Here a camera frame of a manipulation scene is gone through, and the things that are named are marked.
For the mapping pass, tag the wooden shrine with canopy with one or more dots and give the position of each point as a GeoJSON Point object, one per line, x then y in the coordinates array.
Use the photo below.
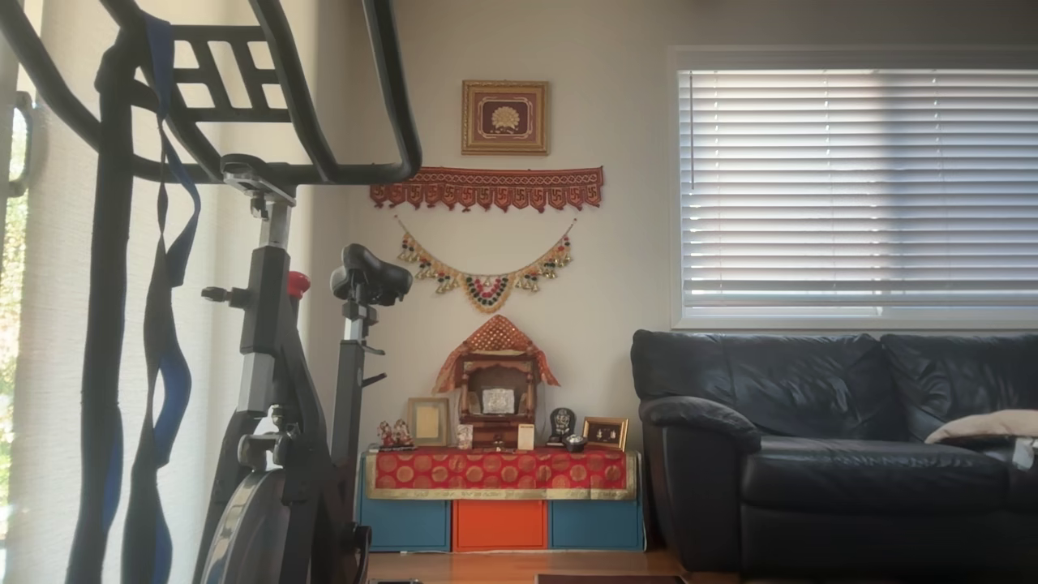
{"type": "Point", "coordinates": [496, 341]}

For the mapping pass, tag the dark idol statue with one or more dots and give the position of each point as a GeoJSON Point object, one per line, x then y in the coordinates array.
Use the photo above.
{"type": "Point", "coordinates": [561, 423]}

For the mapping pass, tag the small white card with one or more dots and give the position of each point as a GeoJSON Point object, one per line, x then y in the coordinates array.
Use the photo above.
{"type": "Point", "coordinates": [526, 437]}

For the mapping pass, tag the small decorated ornament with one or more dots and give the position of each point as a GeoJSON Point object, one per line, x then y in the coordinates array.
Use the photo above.
{"type": "Point", "coordinates": [465, 436]}

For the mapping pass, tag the small black bowl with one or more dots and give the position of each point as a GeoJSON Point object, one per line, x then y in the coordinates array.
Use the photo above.
{"type": "Point", "coordinates": [574, 444]}

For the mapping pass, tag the small gold framed picture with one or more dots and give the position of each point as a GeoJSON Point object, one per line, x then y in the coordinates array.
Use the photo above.
{"type": "Point", "coordinates": [605, 434]}

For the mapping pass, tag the red gold patterned cloth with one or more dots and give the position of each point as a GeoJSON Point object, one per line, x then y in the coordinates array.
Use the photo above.
{"type": "Point", "coordinates": [499, 472]}

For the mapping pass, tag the small colourful figurines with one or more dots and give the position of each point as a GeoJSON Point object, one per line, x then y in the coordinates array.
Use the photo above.
{"type": "Point", "coordinates": [396, 435]}

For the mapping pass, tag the blue storage bin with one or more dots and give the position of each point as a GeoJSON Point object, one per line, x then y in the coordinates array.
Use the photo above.
{"type": "Point", "coordinates": [405, 526]}
{"type": "Point", "coordinates": [596, 525]}

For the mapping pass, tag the black exercise bike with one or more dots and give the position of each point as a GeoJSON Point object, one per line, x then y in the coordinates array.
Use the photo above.
{"type": "Point", "coordinates": [276, 389]}

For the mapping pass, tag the dark floor rug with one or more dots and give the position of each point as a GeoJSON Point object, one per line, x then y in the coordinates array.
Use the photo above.
{"type": "Point", "coordinates": [608, 579]}

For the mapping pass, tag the black leather sofa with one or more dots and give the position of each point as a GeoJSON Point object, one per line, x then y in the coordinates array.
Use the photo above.
{"type": "Point", "coordinates": [811, 487]}

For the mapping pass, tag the white window blinds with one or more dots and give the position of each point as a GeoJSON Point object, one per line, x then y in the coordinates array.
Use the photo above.
{"type": "Point", "coordinates": [859, 186]}

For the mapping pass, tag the white sheer curtain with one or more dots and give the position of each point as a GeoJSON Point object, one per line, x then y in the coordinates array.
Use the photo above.
{"type": "Point", "coordinates": [57, 324]}

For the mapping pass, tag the beige cushion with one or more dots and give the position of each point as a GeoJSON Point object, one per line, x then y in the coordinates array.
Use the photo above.
{"type": "Point", "coordinates": [989, 423]}

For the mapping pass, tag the beaded garland wall hanging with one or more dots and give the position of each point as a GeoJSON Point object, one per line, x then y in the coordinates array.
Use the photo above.
{"type": "Point", "coordinates": [485, 290]}

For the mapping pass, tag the red embroidered wall hanging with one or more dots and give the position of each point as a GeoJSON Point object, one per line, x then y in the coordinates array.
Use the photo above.
{"type": "Point", "coordinates": [486, 186]}

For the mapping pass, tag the gold photo frame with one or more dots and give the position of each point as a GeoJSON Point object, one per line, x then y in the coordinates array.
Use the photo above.
{"type": "Point", "coordinates": [427, 422]}

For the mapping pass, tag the gold framed wall picture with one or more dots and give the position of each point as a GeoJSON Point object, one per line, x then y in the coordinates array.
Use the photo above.
{"type": "Point", "coordinates": [504, 118]}

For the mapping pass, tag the white window frame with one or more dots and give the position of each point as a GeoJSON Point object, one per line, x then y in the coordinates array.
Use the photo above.
{"type": "Point", "coordinates": [674, 186]}

